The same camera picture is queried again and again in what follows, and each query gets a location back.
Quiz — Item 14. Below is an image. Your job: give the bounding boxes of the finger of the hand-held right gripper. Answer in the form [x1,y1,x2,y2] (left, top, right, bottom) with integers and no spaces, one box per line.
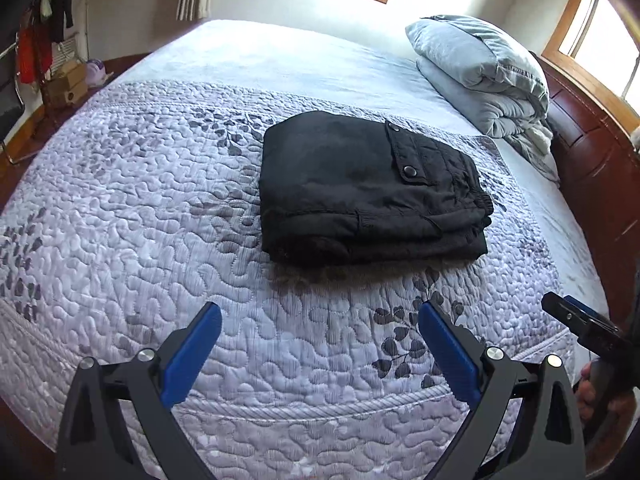
[541,291,613,343]

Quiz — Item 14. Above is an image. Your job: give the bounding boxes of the cardboard box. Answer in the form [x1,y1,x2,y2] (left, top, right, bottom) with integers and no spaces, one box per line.
[46,62,88,108]

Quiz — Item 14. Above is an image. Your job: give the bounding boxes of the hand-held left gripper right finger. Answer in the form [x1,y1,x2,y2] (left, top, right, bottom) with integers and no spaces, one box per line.
[417,300,588,480]

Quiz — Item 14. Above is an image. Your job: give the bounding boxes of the grey quilted bedspread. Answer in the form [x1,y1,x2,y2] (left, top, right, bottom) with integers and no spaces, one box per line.
[0,80,608,480]

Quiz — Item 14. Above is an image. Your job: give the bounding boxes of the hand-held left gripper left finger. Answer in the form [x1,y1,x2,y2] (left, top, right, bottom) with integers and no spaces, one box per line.
[55,301,223,480]

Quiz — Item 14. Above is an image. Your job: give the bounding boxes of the black pants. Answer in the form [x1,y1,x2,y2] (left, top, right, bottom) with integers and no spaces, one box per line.
[258,110,495,268]

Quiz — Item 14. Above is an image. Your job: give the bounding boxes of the red hanging garment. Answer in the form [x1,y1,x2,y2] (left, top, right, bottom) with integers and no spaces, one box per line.
[17,25,53,83]

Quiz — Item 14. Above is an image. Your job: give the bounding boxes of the dark wooden headboard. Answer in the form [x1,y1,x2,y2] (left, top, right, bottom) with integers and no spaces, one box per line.
[530,50,640,301]

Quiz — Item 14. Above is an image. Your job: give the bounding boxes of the black hanging garment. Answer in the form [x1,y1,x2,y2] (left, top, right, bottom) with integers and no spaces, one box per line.
[47,0,76,43]

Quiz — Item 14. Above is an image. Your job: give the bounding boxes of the person's right hand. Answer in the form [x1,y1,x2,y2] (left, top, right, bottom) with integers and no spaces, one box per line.
[574,362,640,441]

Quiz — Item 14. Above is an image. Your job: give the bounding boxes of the bed with pale sheet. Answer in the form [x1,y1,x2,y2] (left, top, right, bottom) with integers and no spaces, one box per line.
[112,19,608,311]

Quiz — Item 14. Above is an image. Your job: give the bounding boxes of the folded grey comforter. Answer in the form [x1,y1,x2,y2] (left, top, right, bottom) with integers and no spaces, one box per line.
[405,14,561,183]

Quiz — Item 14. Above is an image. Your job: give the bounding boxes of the pale purple bag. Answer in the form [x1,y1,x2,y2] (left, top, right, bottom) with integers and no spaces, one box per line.
[86,58,115,86]

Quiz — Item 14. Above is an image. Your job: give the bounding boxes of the black metal frame chair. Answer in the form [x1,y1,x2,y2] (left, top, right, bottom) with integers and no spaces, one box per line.
[0,35,32,166]

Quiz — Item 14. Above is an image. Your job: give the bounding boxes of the white wire rack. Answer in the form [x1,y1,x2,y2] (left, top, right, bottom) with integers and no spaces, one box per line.
[52,35,81,68]

